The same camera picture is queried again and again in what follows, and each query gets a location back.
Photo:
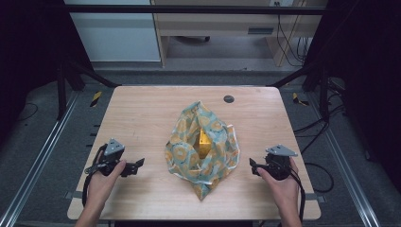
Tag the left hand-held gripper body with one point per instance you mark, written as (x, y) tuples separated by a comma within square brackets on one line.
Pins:
[(113, 148)]

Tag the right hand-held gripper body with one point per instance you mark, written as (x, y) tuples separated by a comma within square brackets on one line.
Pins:
[(279, 164)]

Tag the green cloth with yellow print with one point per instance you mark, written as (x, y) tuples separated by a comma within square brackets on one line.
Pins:
[(189, 154)]

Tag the person's right hand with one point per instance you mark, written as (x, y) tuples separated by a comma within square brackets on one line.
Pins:
[(283, 192)]

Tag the person's left hand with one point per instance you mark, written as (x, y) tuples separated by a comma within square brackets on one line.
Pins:
[(102, 186)]

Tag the yellow box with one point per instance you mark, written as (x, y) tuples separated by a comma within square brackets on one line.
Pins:
[(204, 145)]

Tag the black and yellow tape strip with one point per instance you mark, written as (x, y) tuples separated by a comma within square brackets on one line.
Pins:
[(96, 98), (297, 99)]

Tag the black metal stand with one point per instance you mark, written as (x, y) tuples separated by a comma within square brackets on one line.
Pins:
[(62, 94), (324, 94)]

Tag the white cabinet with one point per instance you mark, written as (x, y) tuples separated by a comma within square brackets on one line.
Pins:
[(116, 34)]

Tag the black curtain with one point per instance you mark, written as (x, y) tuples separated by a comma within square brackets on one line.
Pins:
[(31, 47), (369, 63)]

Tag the light wooden desk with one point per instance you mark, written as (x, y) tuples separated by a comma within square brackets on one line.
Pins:
[(220, 23)]

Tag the black horizontal bar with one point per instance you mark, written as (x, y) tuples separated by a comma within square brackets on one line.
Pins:
[(189, 9)]

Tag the aluminium floor rail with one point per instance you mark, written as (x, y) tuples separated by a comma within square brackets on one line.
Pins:
[(346, 164), (38, 157)]

